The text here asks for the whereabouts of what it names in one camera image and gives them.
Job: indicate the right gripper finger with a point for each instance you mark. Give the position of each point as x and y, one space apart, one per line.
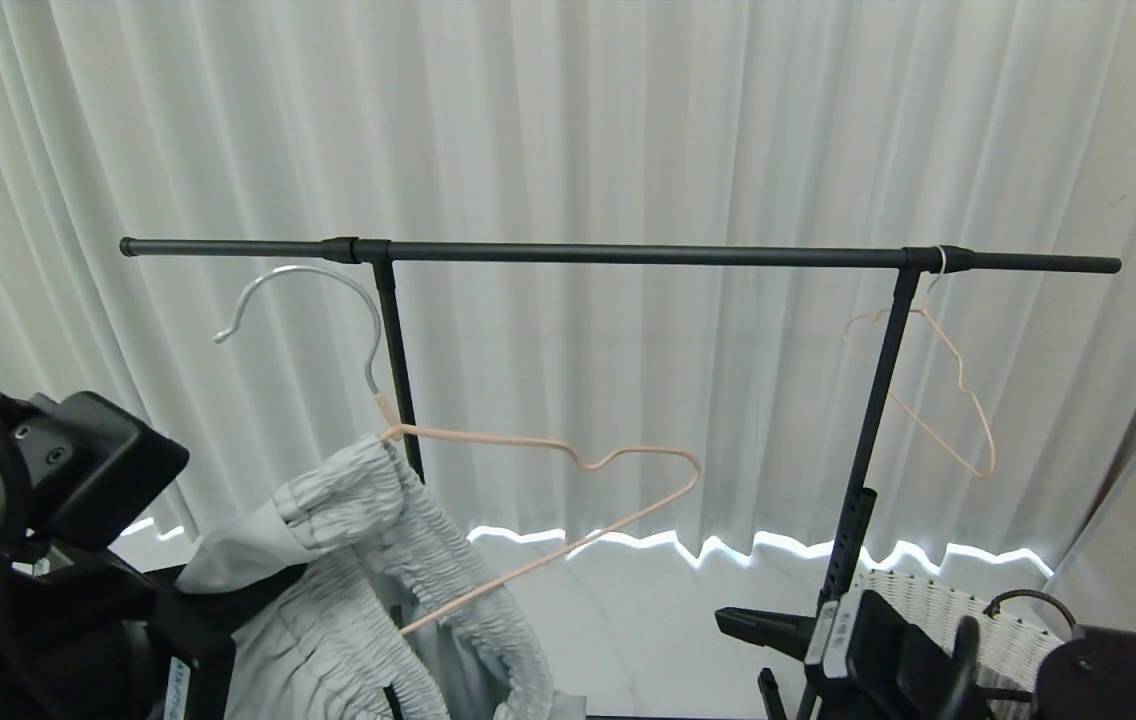
773 700
778 632

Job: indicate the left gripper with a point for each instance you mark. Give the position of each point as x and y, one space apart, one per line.
78 650

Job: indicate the pale grey garment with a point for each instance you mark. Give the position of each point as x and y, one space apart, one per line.
348 620

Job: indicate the pink clothes hanger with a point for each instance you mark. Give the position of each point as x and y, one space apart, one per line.
968 395
393 433

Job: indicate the white laundry basket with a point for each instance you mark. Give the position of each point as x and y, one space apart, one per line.
1008 640

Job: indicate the black clothes rack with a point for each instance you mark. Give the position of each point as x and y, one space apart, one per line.
628 254

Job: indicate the white curtain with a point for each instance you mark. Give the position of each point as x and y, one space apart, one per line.
628 120

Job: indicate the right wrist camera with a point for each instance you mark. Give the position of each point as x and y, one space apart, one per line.
888 650

